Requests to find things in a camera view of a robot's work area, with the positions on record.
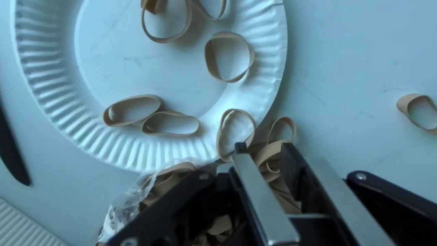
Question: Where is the black silver gripper left finger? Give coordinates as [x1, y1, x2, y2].
[104, 141, 303, 246]

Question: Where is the black silver gripper right finger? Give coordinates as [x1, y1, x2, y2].
[279, 142, 437, 246]

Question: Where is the white paper plate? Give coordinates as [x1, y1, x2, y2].
[10, 0, 290, 175]

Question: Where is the clear plastic bag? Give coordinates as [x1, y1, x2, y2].
[97, 158, 220, 246]

